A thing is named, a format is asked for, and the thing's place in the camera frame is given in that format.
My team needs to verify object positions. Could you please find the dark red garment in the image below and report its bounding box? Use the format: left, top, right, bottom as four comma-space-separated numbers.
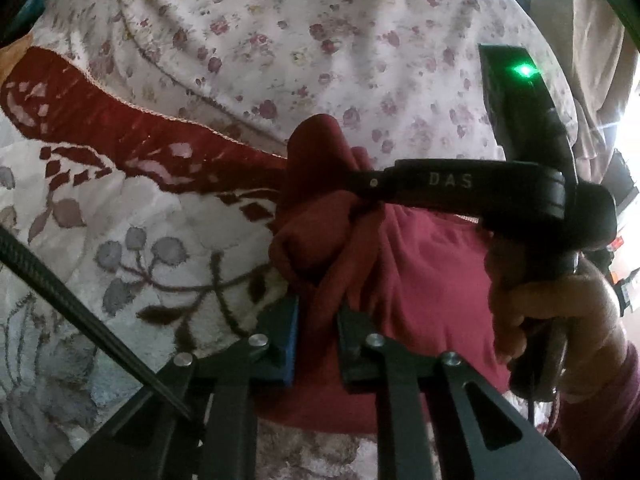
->
267, 114, 511, 433

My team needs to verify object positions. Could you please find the person's right hand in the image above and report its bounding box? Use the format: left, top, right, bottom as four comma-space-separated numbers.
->
487, 257, 631, 403

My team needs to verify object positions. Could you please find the beige curtain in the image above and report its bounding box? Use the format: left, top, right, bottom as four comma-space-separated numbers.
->
530, 0, 632, 176

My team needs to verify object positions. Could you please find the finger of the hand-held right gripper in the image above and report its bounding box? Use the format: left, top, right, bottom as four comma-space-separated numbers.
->
345, 159, 566, 218

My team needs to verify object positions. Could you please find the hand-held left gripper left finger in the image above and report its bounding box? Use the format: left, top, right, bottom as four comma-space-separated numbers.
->
55, 295, 301, 480

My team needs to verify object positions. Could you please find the floral plush blanket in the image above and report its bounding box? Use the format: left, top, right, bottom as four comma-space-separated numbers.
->
0, 35, 501, 480

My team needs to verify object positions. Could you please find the white floral quilt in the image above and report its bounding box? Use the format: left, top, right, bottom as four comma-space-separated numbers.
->
32, 0, 581, 221

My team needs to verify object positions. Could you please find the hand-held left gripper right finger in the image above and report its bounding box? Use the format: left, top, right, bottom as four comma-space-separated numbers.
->
336, 305, 581, 480

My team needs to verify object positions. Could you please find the black cable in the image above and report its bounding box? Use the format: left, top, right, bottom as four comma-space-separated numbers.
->
0, 225, 196, 421

